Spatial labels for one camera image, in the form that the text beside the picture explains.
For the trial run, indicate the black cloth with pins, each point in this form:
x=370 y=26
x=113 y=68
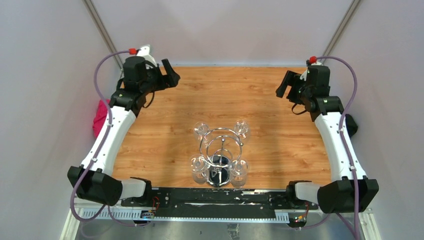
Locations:
x=351 y=125

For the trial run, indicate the chrome wine glass rack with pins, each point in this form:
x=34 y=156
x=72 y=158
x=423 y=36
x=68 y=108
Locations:
x=220 y=146

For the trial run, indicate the pink cloth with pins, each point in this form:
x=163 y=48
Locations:
x=99 y=118

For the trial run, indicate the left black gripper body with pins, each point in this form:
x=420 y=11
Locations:
x=155 y=81

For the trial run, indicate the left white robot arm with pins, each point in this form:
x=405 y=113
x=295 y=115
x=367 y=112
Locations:
x=93 y=180

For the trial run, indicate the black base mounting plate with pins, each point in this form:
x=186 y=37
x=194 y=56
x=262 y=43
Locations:
x=219 y=203

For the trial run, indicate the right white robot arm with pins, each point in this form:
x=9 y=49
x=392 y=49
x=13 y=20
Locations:
x=350 y=189

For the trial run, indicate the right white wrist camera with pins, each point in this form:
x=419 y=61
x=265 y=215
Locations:
x=313 y=63

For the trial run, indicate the aluminium frame rail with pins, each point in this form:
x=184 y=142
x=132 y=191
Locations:
x=95 y=221

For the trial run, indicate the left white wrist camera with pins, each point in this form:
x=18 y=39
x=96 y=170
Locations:
x=145 y=52

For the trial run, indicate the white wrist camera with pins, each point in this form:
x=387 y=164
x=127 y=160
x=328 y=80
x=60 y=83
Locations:
x=145 y=52
x=313 y=63

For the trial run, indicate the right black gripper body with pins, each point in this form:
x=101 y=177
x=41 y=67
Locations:
x=297 y=84

